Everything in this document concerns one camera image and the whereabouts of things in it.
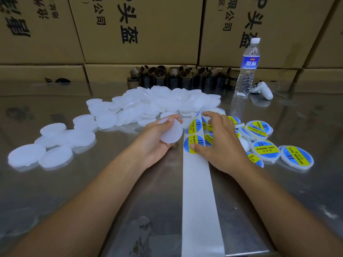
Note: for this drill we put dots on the sticker roll with backing strip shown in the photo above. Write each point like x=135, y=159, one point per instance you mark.
x=201, y=211

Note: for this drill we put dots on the person's left forearm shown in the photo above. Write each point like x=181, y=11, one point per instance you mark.
x=77, y=216

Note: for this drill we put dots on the pile of white plastic lids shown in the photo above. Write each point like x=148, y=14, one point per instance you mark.
x=136, y=103

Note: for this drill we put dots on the clear plastic water bottle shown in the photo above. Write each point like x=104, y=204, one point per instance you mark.
x=247, y=68

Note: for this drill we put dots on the row of dark cardboard tubes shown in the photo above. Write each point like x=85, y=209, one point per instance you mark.
x=166, y=78

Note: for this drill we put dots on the person's right forearm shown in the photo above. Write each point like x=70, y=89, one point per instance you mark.
x=292, y=216

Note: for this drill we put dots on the person's left hand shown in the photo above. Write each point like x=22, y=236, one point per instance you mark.
x=147, y=150

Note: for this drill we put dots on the white handheld controller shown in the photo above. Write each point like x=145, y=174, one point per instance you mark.
x=262, y=91

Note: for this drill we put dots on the stack of brown cardboard boxes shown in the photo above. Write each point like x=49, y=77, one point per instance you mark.
x=142, y=29

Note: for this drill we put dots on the person's right hand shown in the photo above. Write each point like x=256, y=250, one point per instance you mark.
x=225, y=150

